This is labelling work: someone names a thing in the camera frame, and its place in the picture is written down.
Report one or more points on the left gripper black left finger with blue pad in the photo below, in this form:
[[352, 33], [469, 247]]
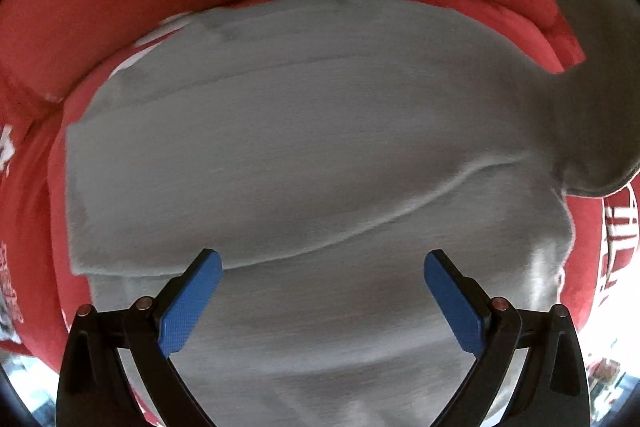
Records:
[[94, 389]]

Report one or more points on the grey knitted garment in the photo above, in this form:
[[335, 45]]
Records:
[[323, 148]]

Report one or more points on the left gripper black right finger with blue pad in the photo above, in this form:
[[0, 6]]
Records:
[[552, 388]]

